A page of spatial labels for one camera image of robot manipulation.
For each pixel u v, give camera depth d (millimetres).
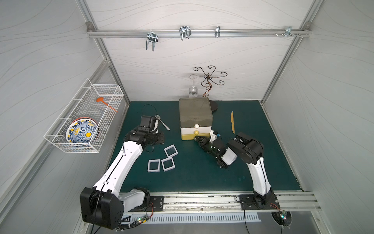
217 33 779
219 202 759
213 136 923
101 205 375
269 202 706
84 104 700
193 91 963
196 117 840
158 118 1098
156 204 741
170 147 931
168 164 868
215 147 783
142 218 683
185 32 765
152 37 782
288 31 765
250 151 555
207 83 961
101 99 783
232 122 1076
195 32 780
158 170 839
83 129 625
